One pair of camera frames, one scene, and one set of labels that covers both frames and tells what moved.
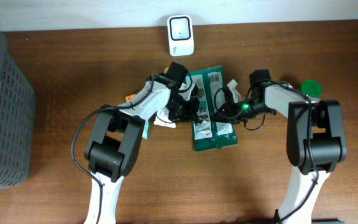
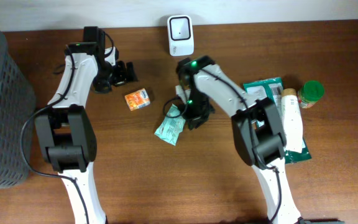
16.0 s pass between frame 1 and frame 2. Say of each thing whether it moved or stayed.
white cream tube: moved
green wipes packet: moved
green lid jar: stayed
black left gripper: moved
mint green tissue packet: moved
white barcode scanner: stayed
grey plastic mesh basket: stayed
